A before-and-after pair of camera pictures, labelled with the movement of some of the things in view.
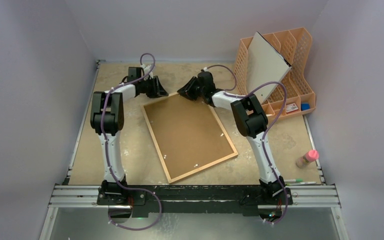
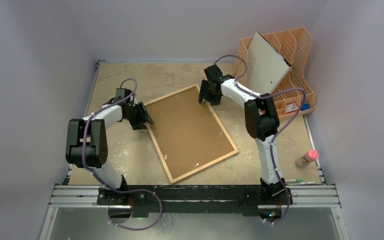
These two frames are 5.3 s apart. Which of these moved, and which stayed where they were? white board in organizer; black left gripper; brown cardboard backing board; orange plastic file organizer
Moved: black left gripper
Stayed: brown cardboard backing board; white board in organizer; orange plastic file organizer
